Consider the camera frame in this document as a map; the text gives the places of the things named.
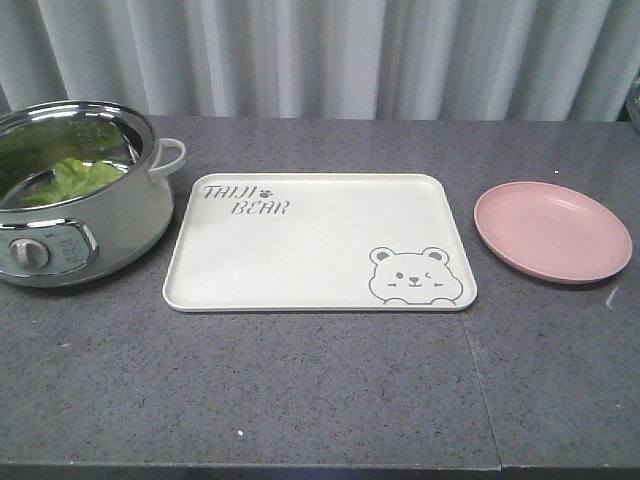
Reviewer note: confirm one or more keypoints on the pink round plate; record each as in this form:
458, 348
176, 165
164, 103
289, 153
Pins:
552, 233

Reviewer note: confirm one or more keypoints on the green lettuce leaf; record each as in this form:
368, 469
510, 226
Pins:
72, 179

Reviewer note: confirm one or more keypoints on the cream bear serving tray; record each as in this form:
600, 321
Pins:
311, 242

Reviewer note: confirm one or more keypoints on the white pleated curtain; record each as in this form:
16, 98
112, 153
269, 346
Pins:
422, 60

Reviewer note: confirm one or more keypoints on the pale green electric cooking pot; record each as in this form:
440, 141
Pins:
88, 237

